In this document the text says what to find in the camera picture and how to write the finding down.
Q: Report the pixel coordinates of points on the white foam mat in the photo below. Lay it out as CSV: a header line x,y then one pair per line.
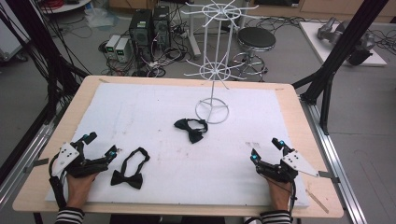
x,y
171,174

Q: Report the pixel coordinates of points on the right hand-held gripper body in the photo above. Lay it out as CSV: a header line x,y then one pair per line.
x,y
280,170

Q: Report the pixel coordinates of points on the person's right hand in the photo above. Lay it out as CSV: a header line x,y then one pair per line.
x,y
280,196

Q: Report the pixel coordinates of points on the grey metal bracket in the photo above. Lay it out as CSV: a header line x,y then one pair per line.
x,y
35,164
328,175

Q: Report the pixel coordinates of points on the white desk leg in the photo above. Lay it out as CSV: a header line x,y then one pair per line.
x,y
194,43

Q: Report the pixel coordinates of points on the black bow tie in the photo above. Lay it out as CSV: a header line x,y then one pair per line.
x,y
127,179
194,135

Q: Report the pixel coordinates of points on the white floor board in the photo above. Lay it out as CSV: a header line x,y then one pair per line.
x,y
314,40

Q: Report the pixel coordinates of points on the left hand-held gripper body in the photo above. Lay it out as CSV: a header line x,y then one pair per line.
x,y
79,165

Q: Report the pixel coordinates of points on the person's left hand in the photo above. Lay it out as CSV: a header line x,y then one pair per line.
x,y
79,189

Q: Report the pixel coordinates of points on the aluminium rail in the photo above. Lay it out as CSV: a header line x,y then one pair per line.
x,y
21,174
336,161

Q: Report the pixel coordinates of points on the grey robot machine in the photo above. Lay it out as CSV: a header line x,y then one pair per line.
x,y
358,40

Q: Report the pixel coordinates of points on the grey case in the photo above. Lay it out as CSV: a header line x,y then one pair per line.
x,y
9,40

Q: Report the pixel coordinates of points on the black round stool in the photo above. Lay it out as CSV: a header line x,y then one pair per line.
x,y
257,38

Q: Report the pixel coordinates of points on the white power supply unit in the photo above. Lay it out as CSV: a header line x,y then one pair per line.
x,y
112,45
122,50

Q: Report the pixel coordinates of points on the black computer tower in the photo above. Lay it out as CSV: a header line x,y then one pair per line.
x,y
162,26
141,34

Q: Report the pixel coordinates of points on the clear plastic bag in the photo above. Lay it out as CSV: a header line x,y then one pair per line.
x,y
99,18

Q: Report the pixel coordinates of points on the thin wooden stick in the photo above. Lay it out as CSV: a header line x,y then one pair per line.
x,y
317,201

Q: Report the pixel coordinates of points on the white round table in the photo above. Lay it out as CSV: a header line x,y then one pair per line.
x,y
67,6

